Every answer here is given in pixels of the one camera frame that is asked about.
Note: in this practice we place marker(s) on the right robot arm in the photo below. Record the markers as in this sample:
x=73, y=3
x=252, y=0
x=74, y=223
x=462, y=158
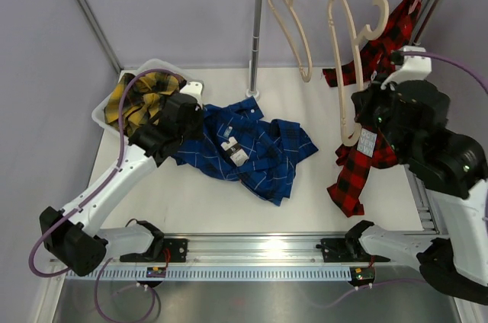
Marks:
x=412, y=116

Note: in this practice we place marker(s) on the white slotted cable duct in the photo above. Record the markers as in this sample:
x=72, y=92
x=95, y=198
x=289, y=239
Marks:
x=220, y=274

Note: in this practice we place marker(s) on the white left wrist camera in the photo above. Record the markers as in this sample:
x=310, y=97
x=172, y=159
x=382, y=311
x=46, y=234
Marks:
x=194, y=89

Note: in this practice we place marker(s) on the yellow plaid shirt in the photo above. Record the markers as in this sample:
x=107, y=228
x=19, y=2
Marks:
x=145, y=98

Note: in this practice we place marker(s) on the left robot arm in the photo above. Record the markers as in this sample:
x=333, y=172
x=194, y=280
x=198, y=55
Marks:
x=126, y=178

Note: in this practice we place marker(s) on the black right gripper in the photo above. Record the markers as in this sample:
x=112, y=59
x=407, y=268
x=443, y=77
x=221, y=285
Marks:
x=363, y=100

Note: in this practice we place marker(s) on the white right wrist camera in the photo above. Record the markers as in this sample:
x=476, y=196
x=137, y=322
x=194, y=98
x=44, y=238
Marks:
x=412, y=66

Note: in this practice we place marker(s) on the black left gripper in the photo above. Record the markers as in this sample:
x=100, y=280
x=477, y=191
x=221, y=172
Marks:
x=199, y=115

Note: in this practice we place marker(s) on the aluminium mounting rail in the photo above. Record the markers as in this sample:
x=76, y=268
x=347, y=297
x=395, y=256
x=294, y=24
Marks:
x=251, y=248

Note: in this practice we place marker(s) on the red plaid shirt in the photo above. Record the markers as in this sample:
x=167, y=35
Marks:
x=365, y=148

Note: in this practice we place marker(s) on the white plastic basket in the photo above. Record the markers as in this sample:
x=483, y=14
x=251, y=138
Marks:
x=98, y=113

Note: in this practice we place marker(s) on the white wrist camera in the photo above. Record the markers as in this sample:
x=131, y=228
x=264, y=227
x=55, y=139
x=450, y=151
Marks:
x=194, y=89
x=412, y=66

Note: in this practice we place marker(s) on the blue plaid shirt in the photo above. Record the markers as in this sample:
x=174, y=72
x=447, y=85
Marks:
x=238, y=145

